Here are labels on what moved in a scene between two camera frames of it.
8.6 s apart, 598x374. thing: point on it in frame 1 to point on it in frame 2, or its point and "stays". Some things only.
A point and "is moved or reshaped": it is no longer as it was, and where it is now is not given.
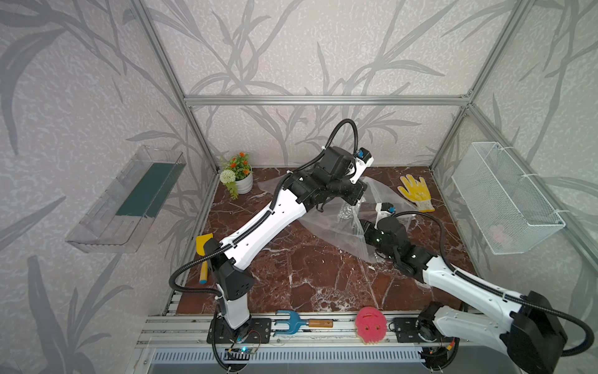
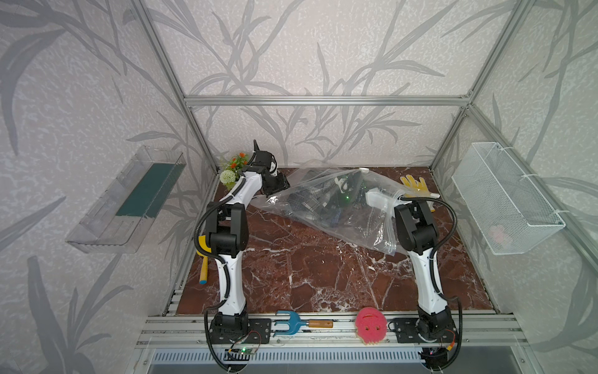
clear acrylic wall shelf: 117,220 stays
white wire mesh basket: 507,209 stays
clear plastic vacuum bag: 341,224 is moved or reshaped
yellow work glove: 417,192 stays
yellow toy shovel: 200,249 stays
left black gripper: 358,188 to 283,184
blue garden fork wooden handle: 296,322 stays
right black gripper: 367,227 to 336,199
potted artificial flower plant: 238,176 stays
